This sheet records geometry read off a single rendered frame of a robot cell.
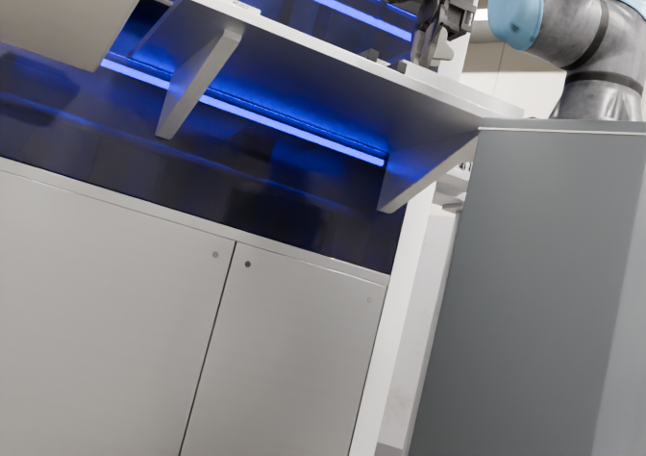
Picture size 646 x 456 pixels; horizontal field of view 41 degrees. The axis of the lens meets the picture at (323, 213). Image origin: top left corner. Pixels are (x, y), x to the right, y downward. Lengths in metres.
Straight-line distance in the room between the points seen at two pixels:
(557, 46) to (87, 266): 0.92
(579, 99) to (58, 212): 0.94
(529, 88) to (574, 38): 3.39
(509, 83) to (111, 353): 3.43
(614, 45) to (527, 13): 0.15
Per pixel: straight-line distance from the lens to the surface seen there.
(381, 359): 1.87
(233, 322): 1.74
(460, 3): 1.62
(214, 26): 1.43
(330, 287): 1.81
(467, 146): 1.63
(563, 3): 1.30
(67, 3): 1.28
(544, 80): 4.69
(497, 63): 4.85
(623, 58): 1.35
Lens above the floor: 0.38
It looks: 10 degrees up
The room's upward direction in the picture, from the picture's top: 14 degrees clockwise
